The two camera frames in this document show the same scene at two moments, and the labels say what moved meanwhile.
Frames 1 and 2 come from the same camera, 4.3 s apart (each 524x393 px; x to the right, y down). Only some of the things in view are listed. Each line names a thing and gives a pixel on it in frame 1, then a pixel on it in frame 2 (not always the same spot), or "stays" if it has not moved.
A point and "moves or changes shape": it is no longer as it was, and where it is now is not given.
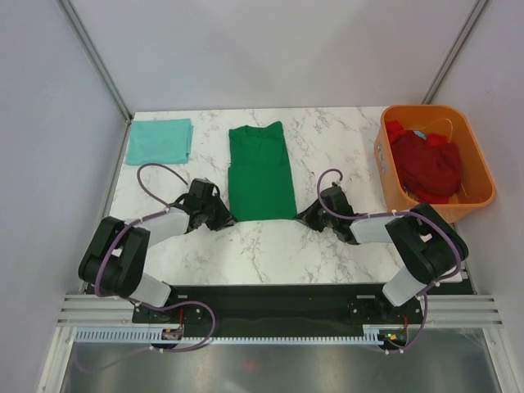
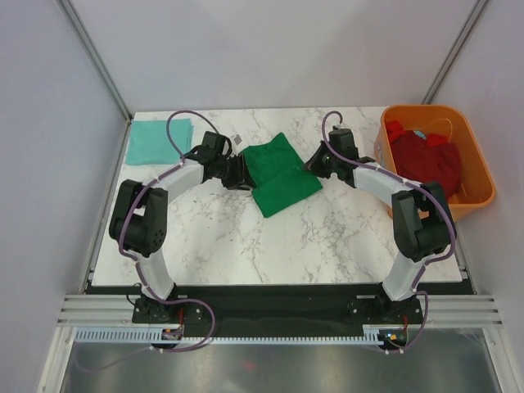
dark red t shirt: [426, 168] stays
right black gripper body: [316, 218] → [324, 162]
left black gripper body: [215, 215] → [233, 176]
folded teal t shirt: [160, 142] stays
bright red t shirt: [395, 128] stays
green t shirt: [260, 176] moves or changes shape
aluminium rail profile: [444, 310] stays
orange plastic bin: [476, 186] stays
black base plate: [277, 308] stays
